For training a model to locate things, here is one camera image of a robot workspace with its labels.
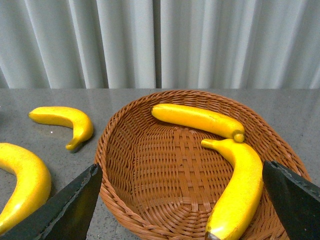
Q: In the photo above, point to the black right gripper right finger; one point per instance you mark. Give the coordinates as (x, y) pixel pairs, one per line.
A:
(295, 199)

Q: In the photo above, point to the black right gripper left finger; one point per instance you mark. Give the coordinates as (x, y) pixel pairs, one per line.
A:
(65, 216)

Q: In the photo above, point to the large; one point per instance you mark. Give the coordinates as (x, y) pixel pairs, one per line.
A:
(33, 184)

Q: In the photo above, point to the curved banana in basket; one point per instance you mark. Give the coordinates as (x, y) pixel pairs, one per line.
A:
(236, 207)

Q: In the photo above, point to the small far yellow banana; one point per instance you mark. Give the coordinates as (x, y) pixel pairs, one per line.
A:
(64, 116)

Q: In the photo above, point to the right brown wicker basket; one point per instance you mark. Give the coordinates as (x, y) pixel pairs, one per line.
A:
(158, 181)

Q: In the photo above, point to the straight banana in basket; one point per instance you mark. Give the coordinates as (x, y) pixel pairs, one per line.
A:
(202, 119)

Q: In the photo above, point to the white pleated curtain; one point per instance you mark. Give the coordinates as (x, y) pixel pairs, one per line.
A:
(168, 44)

